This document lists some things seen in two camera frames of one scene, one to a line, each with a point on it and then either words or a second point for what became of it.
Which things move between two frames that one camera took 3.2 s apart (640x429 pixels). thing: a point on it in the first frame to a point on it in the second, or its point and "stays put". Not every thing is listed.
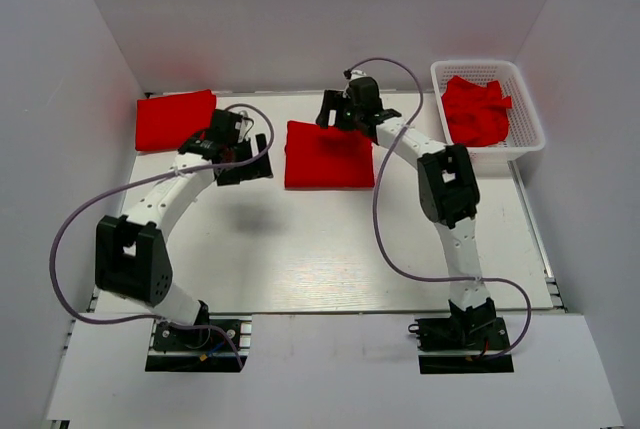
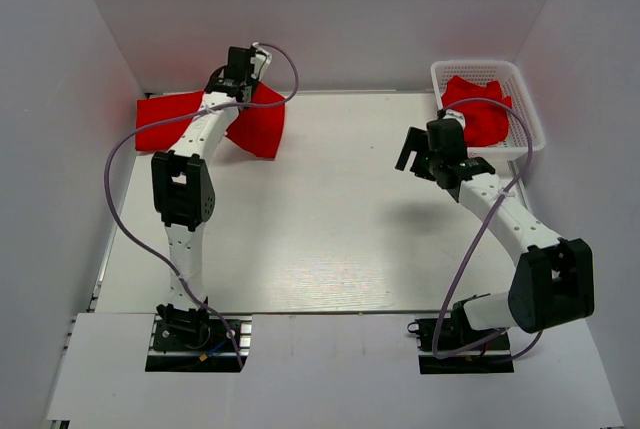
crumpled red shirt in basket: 477,115 stays put
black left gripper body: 249,171 to 251,83
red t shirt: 327,157 to 258,129
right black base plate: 453,345 stays put
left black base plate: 201,350 stays put
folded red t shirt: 167,122 stays put
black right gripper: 335,100 to 418,140
